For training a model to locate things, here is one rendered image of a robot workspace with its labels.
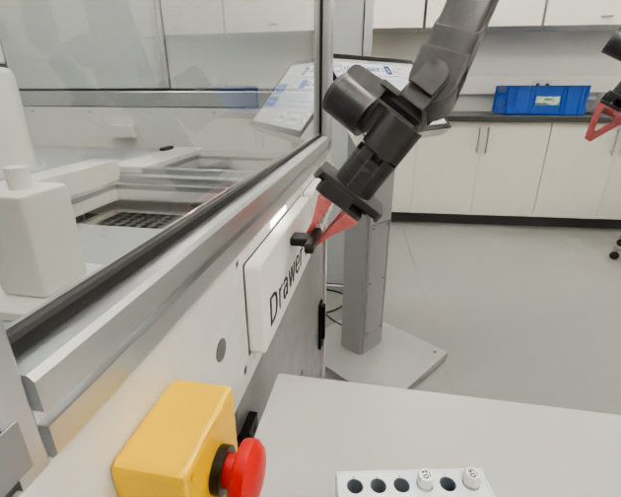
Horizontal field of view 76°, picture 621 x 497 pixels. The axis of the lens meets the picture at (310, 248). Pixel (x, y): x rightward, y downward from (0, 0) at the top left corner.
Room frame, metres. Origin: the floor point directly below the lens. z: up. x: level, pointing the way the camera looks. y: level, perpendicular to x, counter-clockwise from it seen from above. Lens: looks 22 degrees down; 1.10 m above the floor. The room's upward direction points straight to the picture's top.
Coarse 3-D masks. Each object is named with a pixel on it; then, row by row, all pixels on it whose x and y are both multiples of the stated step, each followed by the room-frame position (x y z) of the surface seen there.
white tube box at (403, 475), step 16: (336, 480) 0.23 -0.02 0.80; (352, 480) 0.23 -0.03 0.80; (368, 480) 0.23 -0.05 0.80; (384, 480) 0.23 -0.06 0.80; (400, 480) 0.23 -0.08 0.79; (416, 480) 0.23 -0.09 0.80; (448, 480) 0.23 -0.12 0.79; (480, 480) 0.23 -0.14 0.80; (336, 496) 0.22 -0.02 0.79; (352, 496) 0.22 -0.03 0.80; (368, 496) 0.22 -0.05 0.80; (384, 496) 0.22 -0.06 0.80; (400, 496) 0.22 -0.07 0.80; (416, 496) 0.22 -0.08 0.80; (432, 496) 0.22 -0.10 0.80; (448, 496) 0.22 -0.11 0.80; (464, 496) 0.22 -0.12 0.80; (480, 496) 0.22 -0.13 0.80
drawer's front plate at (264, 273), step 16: (304, 208) 0.59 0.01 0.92; (288, 224) 0.50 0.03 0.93; (304, 224) 0.59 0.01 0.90; (272, 240) 0.44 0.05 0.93; (288, 240) 0.49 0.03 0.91; (256, 256) 0.39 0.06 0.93; (272, 256) 0.41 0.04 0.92; (288, 256) 0.48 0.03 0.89; (304, 256) 0.59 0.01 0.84; (256, 272) 0.37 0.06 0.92; (272, 272) 0.41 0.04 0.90; (288, 272) 0.48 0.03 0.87; (256, 288) 0.37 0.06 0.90; (272, 288) 0.41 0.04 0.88; (288, 288) 0.48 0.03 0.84; (256, 304) 0.37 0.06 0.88; (272, 304) 0.40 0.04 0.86; (256, 320) 0.37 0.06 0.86; (256, 336) 0.37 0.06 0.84; (272, 336) 0.40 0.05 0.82
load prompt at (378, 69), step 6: (342, 66) 1.35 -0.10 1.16; (348, 66) 1.37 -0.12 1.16; (366, 66) 1.44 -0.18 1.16; (372, 66) 1.46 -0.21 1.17; (378, 66) 1.49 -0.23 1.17; (384, 66) 1.52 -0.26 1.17; (390, 66) 1.55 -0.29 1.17; (372, 72) 1.44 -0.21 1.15; (378, 72) 1.46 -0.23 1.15; (384, 72) 1.49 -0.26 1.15; (390, 72) 1.52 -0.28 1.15; (396, 72) 1.55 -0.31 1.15
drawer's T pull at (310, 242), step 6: (318, 228) 0.53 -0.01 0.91; (294, 234) 0.51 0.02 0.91; (300, 234) 0.51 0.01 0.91; (306, 234) 0.51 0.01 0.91; (312, 234) 0.51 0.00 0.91; (318, 234) 0.51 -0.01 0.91; (294, 240) 0.49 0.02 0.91; (300, 240) 0.49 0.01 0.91; (306, 240) 0.49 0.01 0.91; (312, 240) 0.48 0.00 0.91; (318, 240) 0.51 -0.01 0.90; (300, 246) 0.49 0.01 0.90; (306, 246) 0.47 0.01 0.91; (312, 246) 0.47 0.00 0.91; (306, 252) 0.47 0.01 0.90; (312, 252) 0.47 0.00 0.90
